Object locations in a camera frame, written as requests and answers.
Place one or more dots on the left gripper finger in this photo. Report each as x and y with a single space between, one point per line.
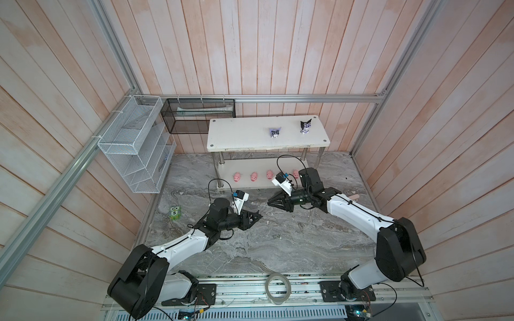
248 216
247 223

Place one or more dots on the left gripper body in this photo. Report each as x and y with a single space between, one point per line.
232 221

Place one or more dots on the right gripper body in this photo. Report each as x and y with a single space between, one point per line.
301 197

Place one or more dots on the black purple figure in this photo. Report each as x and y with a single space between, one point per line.
305 126

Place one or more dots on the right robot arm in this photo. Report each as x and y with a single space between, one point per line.
399 251

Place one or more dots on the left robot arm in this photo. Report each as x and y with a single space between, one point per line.
144 279

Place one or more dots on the green frog block toy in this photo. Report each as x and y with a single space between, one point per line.
175 213

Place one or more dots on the white two-tier shelf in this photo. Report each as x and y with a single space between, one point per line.
244 145

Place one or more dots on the clear tape roll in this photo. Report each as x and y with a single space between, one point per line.
277 288

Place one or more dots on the black mesh basket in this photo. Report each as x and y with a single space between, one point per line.
191 116

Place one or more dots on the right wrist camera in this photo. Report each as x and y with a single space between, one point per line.
281 180

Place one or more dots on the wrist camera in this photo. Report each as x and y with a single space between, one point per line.
240 198
281 180

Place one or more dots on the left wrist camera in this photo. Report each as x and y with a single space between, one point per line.
240 198

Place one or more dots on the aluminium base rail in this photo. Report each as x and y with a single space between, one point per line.
295 296

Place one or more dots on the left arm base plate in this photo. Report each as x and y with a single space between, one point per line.
203 294

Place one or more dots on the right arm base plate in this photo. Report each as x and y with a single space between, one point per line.
340 291

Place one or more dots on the white wire mesh rack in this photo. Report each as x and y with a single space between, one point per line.
138 147

